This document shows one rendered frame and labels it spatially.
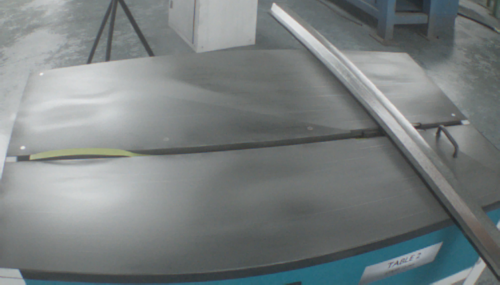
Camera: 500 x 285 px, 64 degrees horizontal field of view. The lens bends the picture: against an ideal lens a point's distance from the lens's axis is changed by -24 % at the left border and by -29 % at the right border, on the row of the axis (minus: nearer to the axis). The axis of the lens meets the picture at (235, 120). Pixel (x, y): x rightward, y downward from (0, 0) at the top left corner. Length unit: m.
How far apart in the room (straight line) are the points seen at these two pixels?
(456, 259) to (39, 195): 0.70
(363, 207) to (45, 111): 0.56
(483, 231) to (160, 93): 0.62
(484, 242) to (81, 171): 0.61
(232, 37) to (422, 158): 2.16
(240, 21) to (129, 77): 1.91
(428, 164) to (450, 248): 0.16
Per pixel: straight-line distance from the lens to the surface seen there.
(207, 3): 2.69
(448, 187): 0.74
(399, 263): 0.73
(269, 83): 0.94
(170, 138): 0.78
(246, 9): 2.81
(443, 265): 0.85
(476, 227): 0.70
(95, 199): 0.68
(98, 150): 0.75
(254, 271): 0.60
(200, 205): 0.67
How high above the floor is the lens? 1.17
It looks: 32 degrees down
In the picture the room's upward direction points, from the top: 4 degrees clockwise
